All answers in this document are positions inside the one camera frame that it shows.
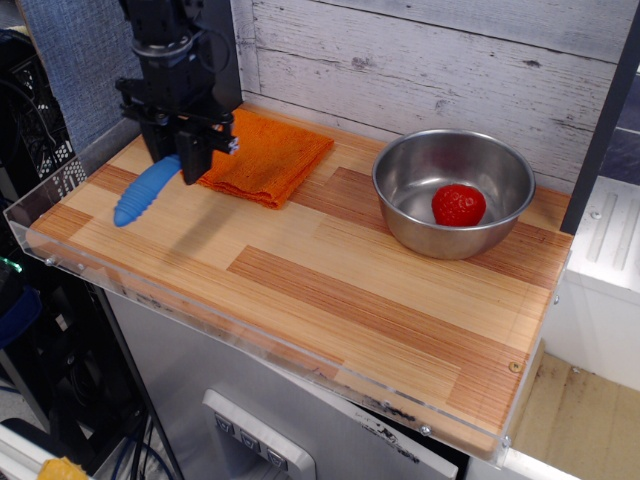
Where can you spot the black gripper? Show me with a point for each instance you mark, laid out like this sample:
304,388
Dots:
174,104

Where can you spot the blue handled metal fork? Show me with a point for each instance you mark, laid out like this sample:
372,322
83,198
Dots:
143,191

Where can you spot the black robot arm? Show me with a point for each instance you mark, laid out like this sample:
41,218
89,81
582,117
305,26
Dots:
163,22

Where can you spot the orange folded cloth napkin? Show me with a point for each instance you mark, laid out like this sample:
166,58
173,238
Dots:
272,160

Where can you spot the stainless steel bowl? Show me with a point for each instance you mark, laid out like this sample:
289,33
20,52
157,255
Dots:
409,171

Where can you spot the stainless steel cabinet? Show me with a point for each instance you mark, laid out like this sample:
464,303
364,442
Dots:
186,372

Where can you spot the clear acrylic table guard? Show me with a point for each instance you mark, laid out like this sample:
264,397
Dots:
321,289

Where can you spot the red toy strawberry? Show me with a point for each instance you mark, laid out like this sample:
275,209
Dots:
458,205

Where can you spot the white block with ridges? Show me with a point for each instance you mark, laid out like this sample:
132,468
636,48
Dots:
605,250

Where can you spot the dark right vertical post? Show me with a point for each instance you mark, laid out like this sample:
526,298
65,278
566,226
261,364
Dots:
615,100

